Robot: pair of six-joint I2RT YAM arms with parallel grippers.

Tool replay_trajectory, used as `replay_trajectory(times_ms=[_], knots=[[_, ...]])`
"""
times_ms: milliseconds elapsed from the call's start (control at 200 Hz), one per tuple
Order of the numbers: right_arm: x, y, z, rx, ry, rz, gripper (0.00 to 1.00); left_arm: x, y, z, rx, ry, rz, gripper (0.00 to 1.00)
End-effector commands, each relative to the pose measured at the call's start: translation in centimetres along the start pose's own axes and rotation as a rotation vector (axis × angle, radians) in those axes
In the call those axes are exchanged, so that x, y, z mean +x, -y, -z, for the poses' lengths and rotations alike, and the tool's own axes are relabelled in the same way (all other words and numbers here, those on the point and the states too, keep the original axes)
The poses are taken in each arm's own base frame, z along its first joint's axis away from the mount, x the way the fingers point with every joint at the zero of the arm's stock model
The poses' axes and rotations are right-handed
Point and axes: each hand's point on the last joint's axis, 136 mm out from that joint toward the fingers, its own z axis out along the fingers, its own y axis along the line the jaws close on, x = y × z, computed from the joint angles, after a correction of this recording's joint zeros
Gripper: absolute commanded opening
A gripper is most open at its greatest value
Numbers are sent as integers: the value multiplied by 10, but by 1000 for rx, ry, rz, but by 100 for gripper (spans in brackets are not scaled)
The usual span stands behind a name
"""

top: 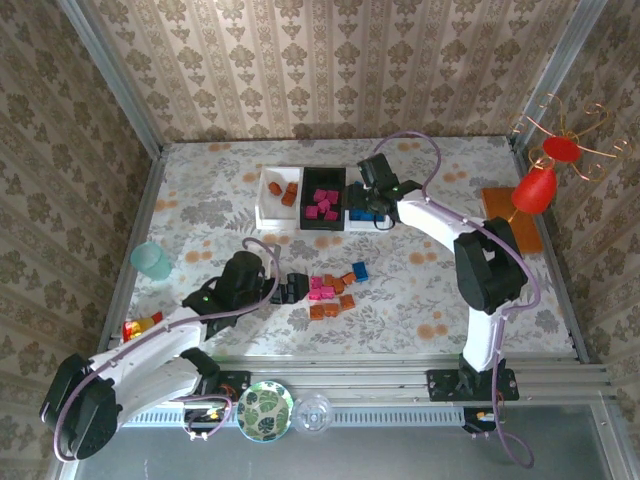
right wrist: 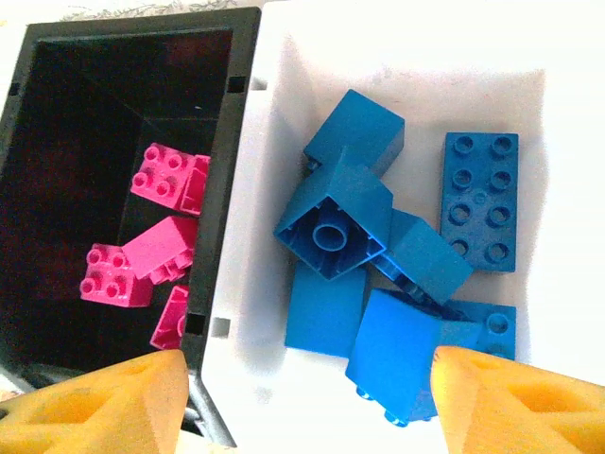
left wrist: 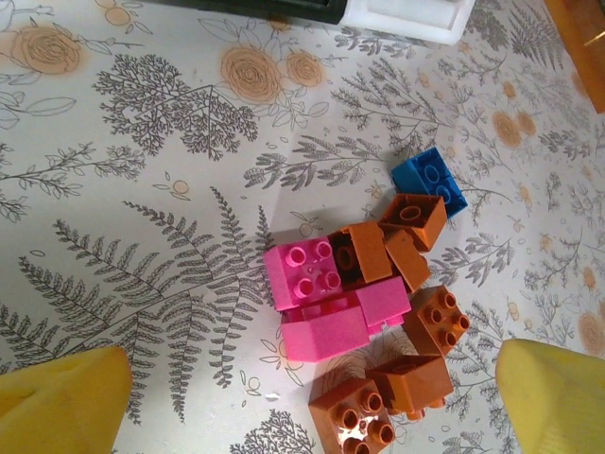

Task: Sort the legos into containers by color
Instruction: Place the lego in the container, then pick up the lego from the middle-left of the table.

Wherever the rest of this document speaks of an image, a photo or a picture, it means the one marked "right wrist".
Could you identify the black plastic bin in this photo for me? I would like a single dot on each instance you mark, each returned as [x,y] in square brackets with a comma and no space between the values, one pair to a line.
[71,142]

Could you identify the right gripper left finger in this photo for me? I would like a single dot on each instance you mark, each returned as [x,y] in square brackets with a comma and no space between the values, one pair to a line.
[94,416]

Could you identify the pink lego brick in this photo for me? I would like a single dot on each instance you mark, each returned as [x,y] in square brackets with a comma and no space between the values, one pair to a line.
[160,248]
[163,177]
[111,276]
[172,317]
[196,184]

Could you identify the long blue lego brick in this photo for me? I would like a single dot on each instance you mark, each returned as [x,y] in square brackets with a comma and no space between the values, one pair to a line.
[479,201]

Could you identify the white plastic bin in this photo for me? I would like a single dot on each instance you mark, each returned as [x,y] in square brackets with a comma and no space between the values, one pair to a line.
[472,47]

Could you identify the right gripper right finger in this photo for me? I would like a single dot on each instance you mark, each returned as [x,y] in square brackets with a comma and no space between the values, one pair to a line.
[520,416]

